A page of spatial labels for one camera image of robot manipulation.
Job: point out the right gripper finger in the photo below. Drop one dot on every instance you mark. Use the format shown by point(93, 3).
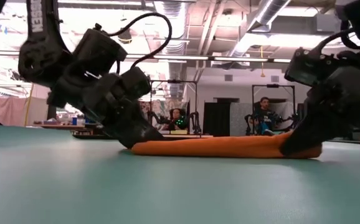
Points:
point(310, 133)
point(298, 119)

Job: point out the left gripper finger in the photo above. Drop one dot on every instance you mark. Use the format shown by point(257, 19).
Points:
point(127, 130)
point(136, 82)

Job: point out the orange towel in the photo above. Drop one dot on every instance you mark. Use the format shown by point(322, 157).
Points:
point(223, 146)

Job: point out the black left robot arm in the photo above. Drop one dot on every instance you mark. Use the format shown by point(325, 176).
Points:
point(40, 37)

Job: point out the person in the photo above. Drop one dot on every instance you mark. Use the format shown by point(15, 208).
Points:
point(264, 118)
point(177, 119)

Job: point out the blue cup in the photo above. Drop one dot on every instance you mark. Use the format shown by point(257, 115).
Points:
point(74, 120)

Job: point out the black ceiling dome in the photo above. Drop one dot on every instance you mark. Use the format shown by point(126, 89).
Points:
point(125, 35)

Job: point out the narrow black panel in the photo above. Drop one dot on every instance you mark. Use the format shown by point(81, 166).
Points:
point(51, 113)

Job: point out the wooden workbench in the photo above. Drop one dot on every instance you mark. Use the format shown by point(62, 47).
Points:
point(58, 126)

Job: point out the grey partition panel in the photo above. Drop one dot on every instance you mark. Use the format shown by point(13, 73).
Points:
point(240, 119)

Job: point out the wooden robot station table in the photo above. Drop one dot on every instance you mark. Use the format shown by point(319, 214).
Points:
point(186, 136)

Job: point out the green table mat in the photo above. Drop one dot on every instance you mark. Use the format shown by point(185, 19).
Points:
point(180, 193)

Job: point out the black partition panel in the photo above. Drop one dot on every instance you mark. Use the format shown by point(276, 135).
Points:
point(216, 119)

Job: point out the pink curtain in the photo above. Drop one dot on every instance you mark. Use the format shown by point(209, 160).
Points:
point(2, 110)

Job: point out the black metal frame stand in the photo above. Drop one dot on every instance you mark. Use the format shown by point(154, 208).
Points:
point(173, 81)
point(273, 85)

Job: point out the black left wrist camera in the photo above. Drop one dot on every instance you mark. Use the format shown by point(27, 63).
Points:
point(100, 51)

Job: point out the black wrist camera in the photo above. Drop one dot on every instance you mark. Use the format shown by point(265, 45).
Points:
point(100, 51)
point(307, 67)

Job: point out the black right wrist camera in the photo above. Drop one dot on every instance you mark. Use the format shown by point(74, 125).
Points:
point(307, 67)

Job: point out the silver ceiling duct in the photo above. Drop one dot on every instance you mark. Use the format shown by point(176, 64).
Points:
point(271, 9)

